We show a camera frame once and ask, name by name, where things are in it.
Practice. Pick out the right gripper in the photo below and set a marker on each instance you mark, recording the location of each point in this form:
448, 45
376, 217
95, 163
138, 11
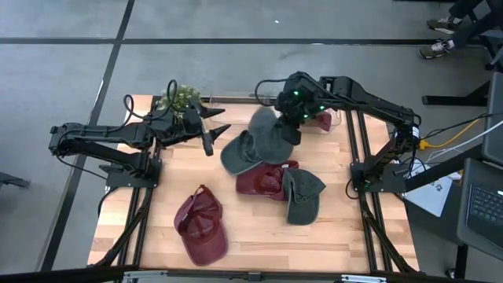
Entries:
294, 112

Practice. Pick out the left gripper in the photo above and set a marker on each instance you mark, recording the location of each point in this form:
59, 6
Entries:
178, 127

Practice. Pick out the maroon baseball cap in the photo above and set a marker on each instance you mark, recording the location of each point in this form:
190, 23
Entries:
324, 121
204, 243
251, 184

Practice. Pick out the light grey baseball cap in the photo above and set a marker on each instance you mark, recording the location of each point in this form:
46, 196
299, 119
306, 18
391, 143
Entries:
269, 137

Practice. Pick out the grey cloth garment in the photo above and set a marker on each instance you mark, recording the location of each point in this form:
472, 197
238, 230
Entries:
236, 161

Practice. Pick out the dark grey-green baseball cap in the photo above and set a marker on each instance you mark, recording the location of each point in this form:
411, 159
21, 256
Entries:
302, 208

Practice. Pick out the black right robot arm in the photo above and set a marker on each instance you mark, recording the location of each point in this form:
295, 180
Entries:
373, 104

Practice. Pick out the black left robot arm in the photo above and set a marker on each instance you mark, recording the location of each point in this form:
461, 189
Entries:
98, 133

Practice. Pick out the green potted plant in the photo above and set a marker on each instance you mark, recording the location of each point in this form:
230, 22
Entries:
182, 96

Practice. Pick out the white flat box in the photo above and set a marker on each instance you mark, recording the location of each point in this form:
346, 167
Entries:
428, 192

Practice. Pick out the black desk foot bar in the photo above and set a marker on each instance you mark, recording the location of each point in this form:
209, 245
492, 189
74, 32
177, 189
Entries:
452, 100

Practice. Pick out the black diagonal support bar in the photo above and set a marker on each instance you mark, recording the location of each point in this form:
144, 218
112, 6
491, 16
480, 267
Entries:
444, 169

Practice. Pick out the person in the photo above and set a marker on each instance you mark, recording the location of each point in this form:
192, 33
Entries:
473, 28

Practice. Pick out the black floor stand foot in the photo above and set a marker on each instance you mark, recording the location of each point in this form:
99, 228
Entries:
12, 181

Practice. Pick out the grey open laptop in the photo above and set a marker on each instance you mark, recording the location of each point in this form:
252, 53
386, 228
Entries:
483, 204

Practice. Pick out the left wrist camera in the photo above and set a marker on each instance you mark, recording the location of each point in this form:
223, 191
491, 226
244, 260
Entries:
208, 147

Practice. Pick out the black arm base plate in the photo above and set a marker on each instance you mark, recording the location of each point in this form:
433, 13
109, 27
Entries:
393, 182
129, 178

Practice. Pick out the black aluminium table frame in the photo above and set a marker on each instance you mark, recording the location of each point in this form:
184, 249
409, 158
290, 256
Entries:
78, 276

